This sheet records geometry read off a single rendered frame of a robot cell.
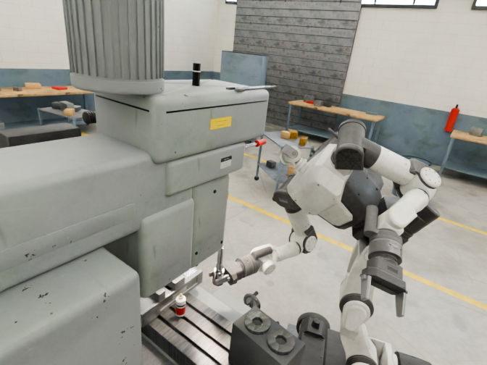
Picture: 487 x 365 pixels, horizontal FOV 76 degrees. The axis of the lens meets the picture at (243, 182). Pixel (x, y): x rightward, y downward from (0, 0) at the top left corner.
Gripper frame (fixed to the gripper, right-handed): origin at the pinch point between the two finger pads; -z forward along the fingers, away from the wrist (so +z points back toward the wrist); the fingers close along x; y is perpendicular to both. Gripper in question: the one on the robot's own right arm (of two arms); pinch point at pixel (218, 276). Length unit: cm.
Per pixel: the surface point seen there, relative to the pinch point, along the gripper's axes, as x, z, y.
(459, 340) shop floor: 48, 209, 114
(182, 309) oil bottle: -1.9, -15.1, 12.5
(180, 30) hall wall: -809, 345, -109
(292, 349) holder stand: 42.9, 1.3, -2.9
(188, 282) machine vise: -13.0, -7.3, 10.2
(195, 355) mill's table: 16.4, -18.2, 16.7
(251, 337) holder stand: 32.0, -6.7, -1.9
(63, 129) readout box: -20, -47, -60
